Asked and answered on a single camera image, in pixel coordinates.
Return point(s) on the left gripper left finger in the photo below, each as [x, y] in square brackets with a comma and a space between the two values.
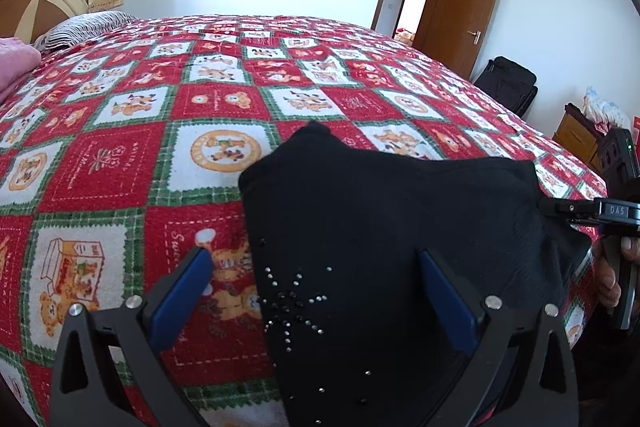
[86, 389]

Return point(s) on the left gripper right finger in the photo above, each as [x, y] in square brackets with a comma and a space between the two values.
[518, 368]

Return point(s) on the black pants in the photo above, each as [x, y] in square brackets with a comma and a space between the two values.
[336, 236]

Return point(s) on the right hand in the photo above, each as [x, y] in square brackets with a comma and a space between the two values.
[608, 288]

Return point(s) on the wooden cabinet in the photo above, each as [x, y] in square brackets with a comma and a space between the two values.
[579, 136]

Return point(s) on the black folding chair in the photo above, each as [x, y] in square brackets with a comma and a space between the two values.
[508, 83]

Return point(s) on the red patchwork bedspread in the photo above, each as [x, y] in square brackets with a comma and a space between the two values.
[120, 154]

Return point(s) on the pink folded blanket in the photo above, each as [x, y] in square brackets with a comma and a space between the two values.
[16, 60]

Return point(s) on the striped pillow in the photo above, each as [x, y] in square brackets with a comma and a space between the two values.
[81, 28]

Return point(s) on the cream wooden headboard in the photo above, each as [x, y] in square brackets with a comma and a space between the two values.
[29, 19]

